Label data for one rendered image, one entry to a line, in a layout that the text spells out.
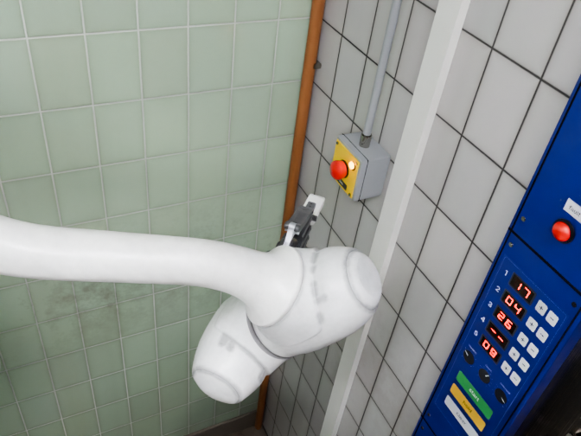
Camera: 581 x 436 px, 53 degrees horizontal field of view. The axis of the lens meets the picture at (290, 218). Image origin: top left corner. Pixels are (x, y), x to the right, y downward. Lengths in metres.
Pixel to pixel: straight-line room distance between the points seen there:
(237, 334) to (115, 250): 0.21
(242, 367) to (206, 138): 0.73
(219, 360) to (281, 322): 0.13
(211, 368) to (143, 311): 0.95
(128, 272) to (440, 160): 0.60
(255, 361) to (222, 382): 0.05
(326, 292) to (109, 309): 1.06
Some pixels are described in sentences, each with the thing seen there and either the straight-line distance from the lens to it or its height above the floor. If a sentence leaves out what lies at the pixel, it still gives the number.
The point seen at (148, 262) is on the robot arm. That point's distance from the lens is 0.65.
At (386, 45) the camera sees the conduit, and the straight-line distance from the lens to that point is 1.07.
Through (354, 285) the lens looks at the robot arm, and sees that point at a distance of 0.66.
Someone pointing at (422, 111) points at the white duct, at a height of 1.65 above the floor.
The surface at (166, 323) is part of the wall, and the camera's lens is 1.77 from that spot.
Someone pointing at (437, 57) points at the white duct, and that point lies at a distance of 1.00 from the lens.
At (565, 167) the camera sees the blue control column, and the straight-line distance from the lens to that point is 0.83.
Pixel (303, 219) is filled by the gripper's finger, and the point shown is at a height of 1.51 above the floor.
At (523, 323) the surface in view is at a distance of 0.95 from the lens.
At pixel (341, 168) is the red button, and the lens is 1.16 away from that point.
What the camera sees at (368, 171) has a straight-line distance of 1.15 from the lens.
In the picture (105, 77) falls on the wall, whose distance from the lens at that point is 1.24.
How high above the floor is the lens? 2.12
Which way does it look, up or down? 40 degrees down
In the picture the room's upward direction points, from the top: 8 degrees clockwise
